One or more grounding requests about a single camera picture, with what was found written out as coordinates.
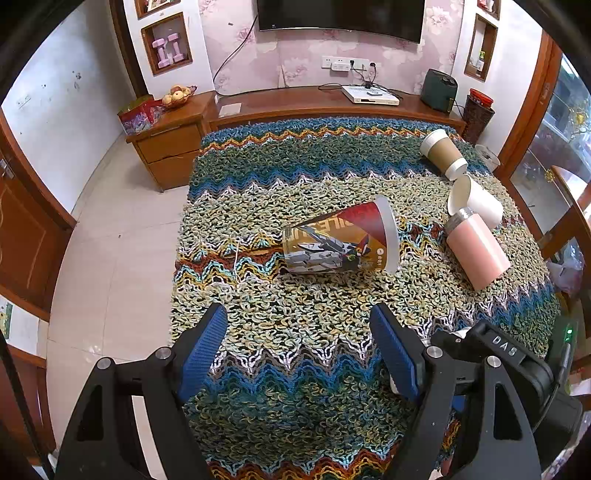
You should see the black flat television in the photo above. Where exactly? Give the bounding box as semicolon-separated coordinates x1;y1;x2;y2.
257;0;426;44

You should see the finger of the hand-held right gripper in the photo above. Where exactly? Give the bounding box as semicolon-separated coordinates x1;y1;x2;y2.
442;320;526;367

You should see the dark wicker basket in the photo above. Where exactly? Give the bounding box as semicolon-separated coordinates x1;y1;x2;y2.
462;89;496;145

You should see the glass-fronted wooden cabinet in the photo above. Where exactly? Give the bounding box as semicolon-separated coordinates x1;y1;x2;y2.
496;32;591;222

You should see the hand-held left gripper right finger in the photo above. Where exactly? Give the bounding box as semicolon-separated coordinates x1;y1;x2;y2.
369;303;542;480

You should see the wooden drawer cabinet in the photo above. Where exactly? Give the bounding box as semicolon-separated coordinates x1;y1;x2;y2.
126;91;217;193

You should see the brown sleeved paper cup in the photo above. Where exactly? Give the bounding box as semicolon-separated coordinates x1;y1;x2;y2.
419;128;469;181

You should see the pink insulated cup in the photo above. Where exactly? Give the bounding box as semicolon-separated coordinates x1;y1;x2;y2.
444;207;512;291

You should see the dark green speaker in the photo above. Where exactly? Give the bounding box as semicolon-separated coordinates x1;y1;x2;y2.
420;69;459;114

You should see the black television cable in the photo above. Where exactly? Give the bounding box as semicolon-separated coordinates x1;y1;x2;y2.
212;14;259;96

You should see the bowl of fruit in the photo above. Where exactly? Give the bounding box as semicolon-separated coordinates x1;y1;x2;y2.
161;84;197;110

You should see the long wooden television cabinet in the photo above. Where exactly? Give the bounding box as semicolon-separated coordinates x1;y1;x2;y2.
203;86;467;137

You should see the white paper cup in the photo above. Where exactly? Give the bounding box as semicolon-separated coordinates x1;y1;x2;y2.
447;174;504;230

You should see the pale plastic bag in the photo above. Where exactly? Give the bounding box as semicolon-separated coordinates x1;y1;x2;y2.
549;249;585;297

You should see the red printed box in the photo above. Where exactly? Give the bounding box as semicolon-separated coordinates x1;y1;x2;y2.
117;95;165;136

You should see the white set-top box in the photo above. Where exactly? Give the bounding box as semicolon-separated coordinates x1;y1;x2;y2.
342;85;400;106

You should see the multicoloured knitted blanket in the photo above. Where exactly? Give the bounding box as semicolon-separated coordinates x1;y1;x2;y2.
170;116;561;480

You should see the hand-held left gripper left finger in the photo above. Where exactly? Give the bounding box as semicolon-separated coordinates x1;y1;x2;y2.
54;302;229;480

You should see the wooden door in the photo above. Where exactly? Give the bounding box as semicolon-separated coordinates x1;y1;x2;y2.
0;111;77;322

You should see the white power strip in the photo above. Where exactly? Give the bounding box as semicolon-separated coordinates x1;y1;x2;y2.
322;56;376;73

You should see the printed paper cup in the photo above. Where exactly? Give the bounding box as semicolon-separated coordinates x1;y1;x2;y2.
281;196;399;276

